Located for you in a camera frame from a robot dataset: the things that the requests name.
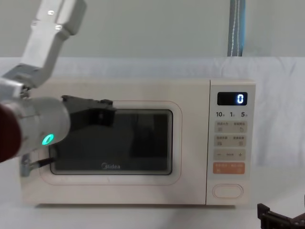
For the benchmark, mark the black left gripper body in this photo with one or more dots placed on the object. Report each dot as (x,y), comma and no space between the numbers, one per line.
(78,112)

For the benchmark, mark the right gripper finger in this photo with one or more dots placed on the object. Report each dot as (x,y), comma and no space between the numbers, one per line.
(274,221)
(300,221)

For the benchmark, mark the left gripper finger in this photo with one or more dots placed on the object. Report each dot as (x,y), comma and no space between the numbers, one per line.
(102,117)

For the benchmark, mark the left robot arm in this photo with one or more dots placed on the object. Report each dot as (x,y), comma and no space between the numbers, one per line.
(45,55)

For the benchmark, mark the oven control panel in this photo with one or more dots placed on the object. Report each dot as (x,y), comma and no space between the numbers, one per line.
(230,143)

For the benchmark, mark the cream microwave oven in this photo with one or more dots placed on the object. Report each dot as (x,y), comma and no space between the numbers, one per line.
(190,143)

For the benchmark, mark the white table cloth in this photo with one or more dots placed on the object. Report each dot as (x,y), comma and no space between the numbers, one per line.
(143,218)

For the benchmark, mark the grey striped post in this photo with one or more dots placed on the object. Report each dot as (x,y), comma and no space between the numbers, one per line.
(236,28)

